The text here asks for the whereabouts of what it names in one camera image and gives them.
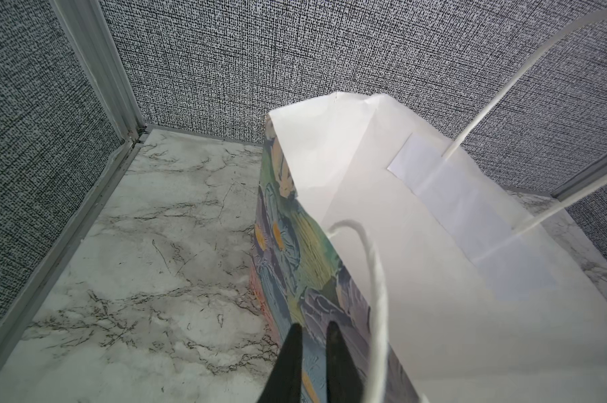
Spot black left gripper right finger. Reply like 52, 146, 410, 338
326, 322, 363, 403

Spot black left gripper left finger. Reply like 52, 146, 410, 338
258, 323, 303, 403

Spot floral white paper bag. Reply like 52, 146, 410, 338
249, 4, 607, 403

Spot aluminium enclosure frame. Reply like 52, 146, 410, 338
0, 1, 607, 361

